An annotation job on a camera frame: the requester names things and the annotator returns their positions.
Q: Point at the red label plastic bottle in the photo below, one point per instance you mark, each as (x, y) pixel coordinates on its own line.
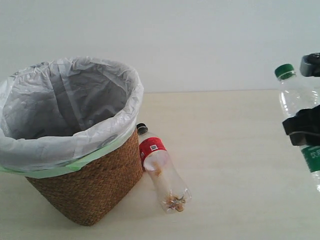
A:
(171, 190)

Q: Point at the woven wicker waste basket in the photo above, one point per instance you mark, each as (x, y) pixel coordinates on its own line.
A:
(87, 195)

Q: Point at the white plastic bin liner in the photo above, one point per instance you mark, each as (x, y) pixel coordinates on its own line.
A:
(58, 116)

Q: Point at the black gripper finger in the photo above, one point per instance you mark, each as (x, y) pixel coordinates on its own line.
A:
(304, 127)

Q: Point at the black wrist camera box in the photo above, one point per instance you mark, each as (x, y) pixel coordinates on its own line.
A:
(310, 65)

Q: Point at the green label water bottle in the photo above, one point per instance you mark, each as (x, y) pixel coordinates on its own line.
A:
(296, 94)

